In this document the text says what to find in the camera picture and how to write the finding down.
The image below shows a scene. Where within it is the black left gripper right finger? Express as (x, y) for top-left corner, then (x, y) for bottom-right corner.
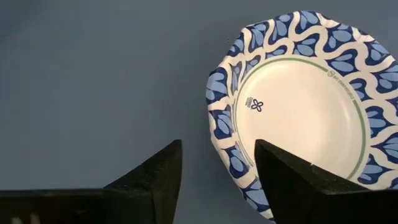
(254, 139), (398, 224)

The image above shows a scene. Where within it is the blue patterned paper bowl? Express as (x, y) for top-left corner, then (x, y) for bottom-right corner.
(205, 10), (398, 222)

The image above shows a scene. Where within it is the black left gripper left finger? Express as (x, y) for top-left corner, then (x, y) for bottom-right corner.
(0, 139), (183, 224)

